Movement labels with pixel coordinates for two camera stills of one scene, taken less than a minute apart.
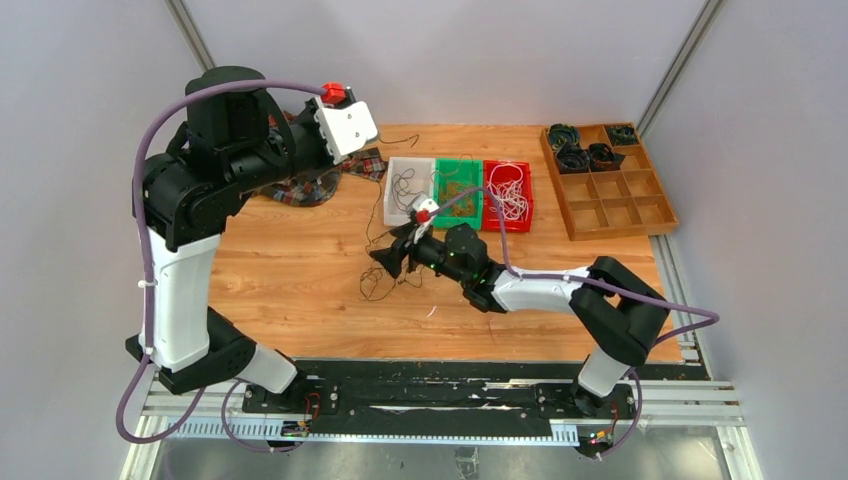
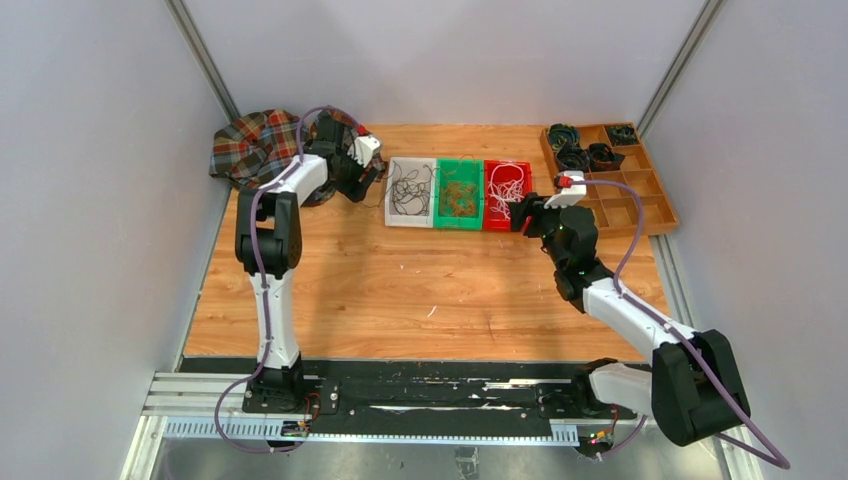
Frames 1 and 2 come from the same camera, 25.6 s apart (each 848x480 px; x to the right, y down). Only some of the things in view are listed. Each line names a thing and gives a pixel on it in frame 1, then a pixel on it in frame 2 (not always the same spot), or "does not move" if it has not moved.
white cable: x=516 y=204 does not move
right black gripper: x=392 y=258 → x=533 y=205
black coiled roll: x=601 y=158 does not move
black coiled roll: x=623 y=135 does not move
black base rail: x=516 y=394 does not move
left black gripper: x=307 y=116 → x=356 y=190
